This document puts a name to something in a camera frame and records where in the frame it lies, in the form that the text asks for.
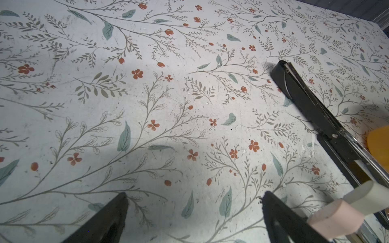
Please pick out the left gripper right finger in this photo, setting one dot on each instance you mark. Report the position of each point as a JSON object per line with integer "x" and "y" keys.
{"x": 285, "y": 226}

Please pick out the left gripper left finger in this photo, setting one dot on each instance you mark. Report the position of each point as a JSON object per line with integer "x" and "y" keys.
{"x": 106, "y": 226}

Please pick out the pink small stapler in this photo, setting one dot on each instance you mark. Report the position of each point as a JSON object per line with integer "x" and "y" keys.
{"x": 336, "y": 219}

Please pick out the beige small stapler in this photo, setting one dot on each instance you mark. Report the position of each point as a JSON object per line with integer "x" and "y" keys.
{"x": 369, "y": 198}

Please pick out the black stapler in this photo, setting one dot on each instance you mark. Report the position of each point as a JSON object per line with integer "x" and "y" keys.
{"x": 353, "y": 160}

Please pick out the yellow plastic tray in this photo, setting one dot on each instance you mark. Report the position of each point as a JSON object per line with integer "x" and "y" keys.
{"x": 378, "y": 145}

